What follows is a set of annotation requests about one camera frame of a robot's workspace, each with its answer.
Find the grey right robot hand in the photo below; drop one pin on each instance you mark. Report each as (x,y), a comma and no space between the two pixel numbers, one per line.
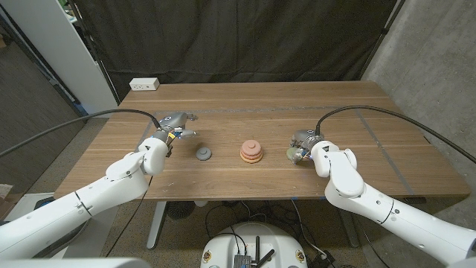
(306,137)

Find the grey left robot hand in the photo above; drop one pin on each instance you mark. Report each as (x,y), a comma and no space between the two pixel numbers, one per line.
(174,120)

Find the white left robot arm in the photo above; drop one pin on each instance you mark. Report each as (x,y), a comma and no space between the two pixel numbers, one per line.
(82,201)

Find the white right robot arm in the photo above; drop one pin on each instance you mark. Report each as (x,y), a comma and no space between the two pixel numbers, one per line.
(390,212)

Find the white power strip box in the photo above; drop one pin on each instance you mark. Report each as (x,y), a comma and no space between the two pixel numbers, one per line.
(144,83)

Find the round black floor fan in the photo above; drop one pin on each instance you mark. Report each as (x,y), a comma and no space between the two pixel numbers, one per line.
(181,209)

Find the grey table leg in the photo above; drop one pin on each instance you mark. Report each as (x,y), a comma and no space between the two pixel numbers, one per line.
(349,231)

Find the black curtain backdrop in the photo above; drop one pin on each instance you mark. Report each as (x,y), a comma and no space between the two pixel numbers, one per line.
(238,37)

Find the white table leg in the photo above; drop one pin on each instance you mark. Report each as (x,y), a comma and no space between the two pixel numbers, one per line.
(158,223)

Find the black power adapter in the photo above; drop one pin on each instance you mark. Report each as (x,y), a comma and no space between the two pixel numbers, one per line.
(321,259)

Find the white robot torso base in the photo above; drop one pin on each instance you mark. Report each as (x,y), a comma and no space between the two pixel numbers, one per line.
(219,245)

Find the black antenna electronics module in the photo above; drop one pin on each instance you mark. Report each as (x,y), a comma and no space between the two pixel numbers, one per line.
(243,260)

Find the white wall panel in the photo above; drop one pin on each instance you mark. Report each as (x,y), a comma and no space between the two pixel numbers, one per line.
(56,44)

